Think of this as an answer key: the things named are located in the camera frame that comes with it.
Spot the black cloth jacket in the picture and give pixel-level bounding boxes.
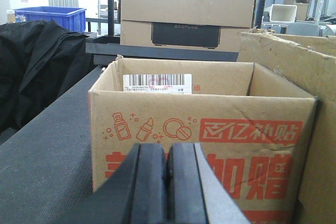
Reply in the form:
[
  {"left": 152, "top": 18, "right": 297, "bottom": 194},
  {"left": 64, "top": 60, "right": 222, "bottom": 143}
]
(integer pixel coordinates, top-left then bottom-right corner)
[{"left": 1, "top": 20, "right": 92, "bottom": 132}]

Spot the black metal shelf frame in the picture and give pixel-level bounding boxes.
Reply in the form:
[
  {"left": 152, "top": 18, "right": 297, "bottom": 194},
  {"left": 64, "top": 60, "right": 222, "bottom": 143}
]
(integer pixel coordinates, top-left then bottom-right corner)
[{"left": 86, "top": 36, "right": 238, "bottom": 66}]

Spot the cardboard box red print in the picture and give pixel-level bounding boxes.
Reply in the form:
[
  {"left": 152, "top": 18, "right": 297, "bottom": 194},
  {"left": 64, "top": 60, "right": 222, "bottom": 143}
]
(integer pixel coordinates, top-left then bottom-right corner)
[{"left": 89, "top": 57, "right": 317, "bottom": 223}]

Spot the large torn cardboard box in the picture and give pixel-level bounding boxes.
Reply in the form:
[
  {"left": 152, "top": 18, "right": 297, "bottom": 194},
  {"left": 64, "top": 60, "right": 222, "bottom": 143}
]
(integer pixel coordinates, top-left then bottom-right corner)
[{"left": 238, "top": 29, "right": 335, "bottom": 223}]

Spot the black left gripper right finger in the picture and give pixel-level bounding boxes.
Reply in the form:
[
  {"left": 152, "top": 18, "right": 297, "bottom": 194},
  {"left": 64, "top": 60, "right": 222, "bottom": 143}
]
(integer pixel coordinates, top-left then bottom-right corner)
[{"left": 167, "top": 143, "right": 249, "bottom": 223}]

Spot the closed brown Ecoflow cardboard box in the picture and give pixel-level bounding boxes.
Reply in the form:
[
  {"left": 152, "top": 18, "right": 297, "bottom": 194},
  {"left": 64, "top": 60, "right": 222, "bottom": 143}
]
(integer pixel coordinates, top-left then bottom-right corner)
[{"left": 120, "top": 0, "right": 255, "bottom": 52}]

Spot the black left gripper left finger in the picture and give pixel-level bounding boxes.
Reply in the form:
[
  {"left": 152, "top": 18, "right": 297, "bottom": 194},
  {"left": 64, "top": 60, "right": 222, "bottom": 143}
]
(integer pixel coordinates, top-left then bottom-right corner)
[{"left": 55, "top": 144, "right": 167, "bottom": 223}]

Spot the small distant cardboard box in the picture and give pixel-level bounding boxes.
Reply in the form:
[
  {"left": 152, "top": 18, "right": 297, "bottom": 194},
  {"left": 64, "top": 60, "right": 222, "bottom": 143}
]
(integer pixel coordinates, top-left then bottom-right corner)
[{"left": 283, "top": 0, "right": 309, "bottom": 21}]

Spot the white barcode shipping label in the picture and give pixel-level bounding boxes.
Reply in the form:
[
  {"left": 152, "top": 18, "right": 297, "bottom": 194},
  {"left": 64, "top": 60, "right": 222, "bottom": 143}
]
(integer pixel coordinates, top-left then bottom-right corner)
[{"left": 123, "top": 73, "right": 192, "bottom": 94}]

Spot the white plastic bin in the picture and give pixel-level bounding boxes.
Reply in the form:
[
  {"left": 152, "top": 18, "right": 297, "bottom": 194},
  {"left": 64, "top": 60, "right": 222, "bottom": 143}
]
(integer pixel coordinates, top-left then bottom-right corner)
[{"left": 269, "top": 4, "right": 297, "bottom": 23}]

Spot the blue plastic crate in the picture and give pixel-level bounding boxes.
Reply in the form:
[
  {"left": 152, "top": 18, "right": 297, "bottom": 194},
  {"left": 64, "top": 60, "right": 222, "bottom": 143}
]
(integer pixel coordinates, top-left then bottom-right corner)
[{"left": 14, "top": 6, "right": 86, "bottom": 33}]

